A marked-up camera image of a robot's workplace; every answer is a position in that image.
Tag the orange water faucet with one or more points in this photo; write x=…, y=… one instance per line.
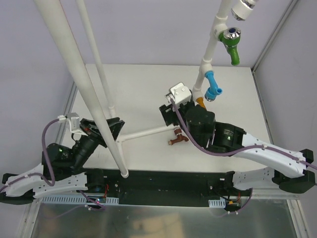
x=200, y=102

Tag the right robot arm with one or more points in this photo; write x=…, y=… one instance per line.
x=283, y=169

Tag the right aluminium frame post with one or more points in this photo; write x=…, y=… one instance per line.
x=269, y=43

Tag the white cable duct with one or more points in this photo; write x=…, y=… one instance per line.
x=79, y=200
x=217, y=203

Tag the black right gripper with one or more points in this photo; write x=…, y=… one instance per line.
x=171, y=113

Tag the blue water faucet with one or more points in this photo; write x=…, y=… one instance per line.
x=214, y=90

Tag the brown water faucet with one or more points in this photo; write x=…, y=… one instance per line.
x=179, y=137

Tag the right white cable duct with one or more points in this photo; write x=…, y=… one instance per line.
x=217, y=203

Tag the green water faucet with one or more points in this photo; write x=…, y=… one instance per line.
x=230, y=39

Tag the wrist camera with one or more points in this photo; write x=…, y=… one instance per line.
x=73, y=123
x=179, y=93

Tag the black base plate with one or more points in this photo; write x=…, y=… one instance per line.
x=159, y=188

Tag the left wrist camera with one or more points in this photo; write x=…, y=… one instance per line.
x=73, y=123

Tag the left white cable duct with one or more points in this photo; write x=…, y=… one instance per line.
x=79, y=200

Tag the white PVC pipe frame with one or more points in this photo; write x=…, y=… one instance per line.
x=56, y=21

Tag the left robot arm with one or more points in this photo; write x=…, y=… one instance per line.
x=62, y=170

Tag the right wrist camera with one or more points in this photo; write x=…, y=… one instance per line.
x=179, y=93

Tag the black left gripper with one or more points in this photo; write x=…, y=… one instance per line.
x=98, y=131

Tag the white water faucet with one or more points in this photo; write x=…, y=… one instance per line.
x=242, y=9

